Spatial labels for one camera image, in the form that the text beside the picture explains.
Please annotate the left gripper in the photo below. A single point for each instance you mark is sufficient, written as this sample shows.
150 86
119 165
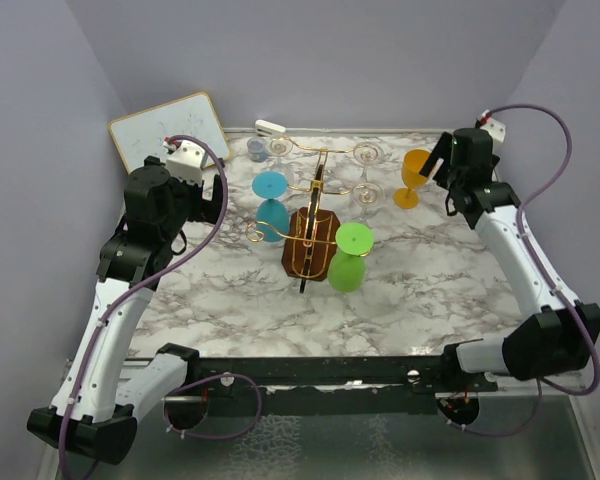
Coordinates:
207 210

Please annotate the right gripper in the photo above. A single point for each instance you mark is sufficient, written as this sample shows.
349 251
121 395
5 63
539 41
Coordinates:
442 150

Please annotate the orange plastic goblet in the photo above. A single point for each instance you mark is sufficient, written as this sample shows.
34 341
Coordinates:
407 197

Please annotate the blue plastic goblet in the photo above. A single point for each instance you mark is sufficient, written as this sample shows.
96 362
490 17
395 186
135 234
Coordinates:
272 216

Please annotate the clear wine glass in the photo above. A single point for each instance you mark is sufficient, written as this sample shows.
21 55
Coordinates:
368 154
368 197
278 148

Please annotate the green plastic goblet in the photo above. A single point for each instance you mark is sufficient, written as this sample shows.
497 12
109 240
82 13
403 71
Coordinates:
346 271

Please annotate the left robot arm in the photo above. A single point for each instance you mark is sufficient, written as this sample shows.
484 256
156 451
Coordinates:
93 414

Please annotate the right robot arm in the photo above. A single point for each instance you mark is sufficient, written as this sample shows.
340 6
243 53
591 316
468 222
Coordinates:
558 330

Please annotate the small blue cup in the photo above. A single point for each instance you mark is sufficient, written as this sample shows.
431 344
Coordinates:
256 149

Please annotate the small whiteboard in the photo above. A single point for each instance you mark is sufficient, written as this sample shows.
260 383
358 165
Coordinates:
141 134

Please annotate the white eraser block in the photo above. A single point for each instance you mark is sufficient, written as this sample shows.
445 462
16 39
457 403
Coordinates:
269 129

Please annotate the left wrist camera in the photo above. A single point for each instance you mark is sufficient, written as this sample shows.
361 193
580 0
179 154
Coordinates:
185 161

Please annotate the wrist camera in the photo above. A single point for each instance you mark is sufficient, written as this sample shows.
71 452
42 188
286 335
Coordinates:
495 128
185 161

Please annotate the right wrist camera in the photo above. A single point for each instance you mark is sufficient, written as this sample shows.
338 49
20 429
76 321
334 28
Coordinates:
495 128

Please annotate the gold wire wine glass rack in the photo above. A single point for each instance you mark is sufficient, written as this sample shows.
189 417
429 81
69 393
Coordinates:
310 245

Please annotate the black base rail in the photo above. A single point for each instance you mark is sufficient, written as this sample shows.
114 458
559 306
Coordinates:
311 386

